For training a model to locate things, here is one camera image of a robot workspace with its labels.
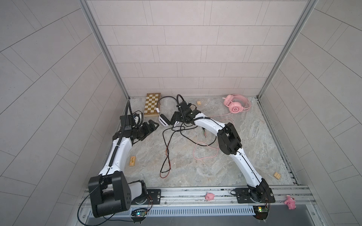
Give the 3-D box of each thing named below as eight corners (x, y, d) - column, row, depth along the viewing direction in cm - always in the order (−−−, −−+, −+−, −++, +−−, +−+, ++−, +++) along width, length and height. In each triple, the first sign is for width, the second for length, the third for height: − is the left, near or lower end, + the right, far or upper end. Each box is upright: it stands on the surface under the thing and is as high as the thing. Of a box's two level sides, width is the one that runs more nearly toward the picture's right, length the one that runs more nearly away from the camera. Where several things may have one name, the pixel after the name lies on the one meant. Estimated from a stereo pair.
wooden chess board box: (142, 116, 106) (141, 114, 103) (147, 95, 120) (147, 92, 117) (158, 117, 106) (157, 114, 103) (162, 95, 120) (161, 92, 118)
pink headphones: (230, 117, 106) (233, 110, 100) (220, 104, 115) (222, 96, 108) (251, 109, 111) (255, 102, 104) (241, 97, 119) (244, 90, 113)
